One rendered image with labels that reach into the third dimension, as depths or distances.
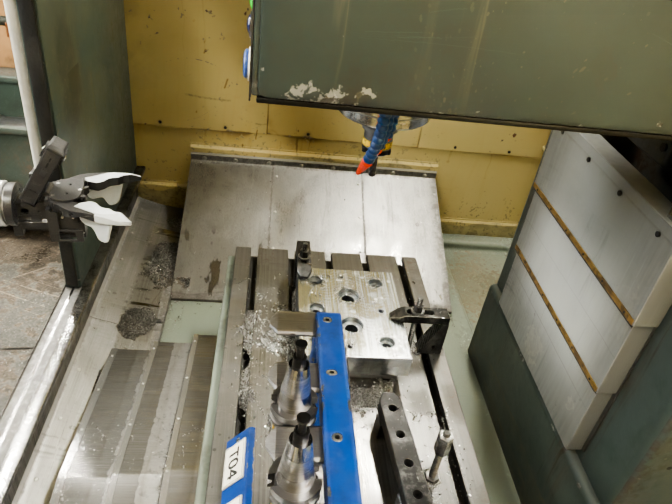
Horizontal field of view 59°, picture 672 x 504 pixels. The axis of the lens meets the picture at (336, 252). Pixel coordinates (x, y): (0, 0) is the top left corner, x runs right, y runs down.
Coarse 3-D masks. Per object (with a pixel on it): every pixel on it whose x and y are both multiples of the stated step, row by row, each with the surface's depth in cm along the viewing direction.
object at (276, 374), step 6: (276, 366) 82; (282, 366) 82; (312, 366) 83; (270, 372) 81; (276, 372) 81; (282, 372) 81; (312, 372) 82; (318, 372) 82; (270, 378) 80; (276, 378) 80; (282, 378) 81; (312, 378) 81; (318, 378) 81; (276, 384) 80; (312, 384) 80; (318, 384) 80; (318, 390) 80
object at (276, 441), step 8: (272, 432) 73; (280, 432) 73; (288, 432) 73; (312, 432) 74; (320, 432) 74; (272, 440) 72; (280, 440) 72; (320, 440) 73; (272, 448) 71; (280, 448) 71; (320, 448) 72; (272, 456) 71; (320, 456) 71
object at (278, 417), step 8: (312, 392) 78; (312, 400) 77; (272, 408) 75; (280, 408) 75; (312, 408) 76; (272, 416) 76; (280, 416) 74; (288, 416) 74; (296, 416) 74; (312, 416) 75; (280, 424) 75; (288, 424) 74; (296, 424) 74; (312, 424) 76
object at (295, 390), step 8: (288, 368) 72; (304, 368) 72; (288, 376) 72; (296, 376) 72; (304, 376) 72; (288, 384) 73; (296, 384) 72; (304, 384) 73; (280, 392) 75; (288, 392) 73; (296, 392) 73; (304, 392) 73; (280, 400) 75; (288, 400) 74; (296, 400) 73; (304, 400) 74; (288, 408) 74; (296, 408) 74; (304, 408) 75
